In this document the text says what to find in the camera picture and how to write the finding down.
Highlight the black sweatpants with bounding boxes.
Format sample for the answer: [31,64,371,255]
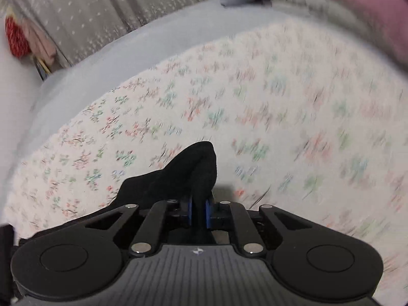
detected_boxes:
[33,141,217,238]

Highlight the floral bed sheet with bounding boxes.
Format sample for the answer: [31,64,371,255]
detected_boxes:
[4,20,407,305]

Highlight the grey bed blanket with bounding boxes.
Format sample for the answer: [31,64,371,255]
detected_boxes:
[0,0,288,198]

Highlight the folded black garment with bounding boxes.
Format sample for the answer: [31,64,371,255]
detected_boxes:
[0,224,15,305]

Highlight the pink hanging garment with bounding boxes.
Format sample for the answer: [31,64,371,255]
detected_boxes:
[21,18,57,67]

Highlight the grey star curtain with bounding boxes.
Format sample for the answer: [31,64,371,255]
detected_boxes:
[3,0,206,67]

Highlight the red floral hanging garment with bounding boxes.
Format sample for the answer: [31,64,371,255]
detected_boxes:
[5,16,31,59]

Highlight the dark items by wall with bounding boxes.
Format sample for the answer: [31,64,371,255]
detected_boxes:
[32,55,51,81]

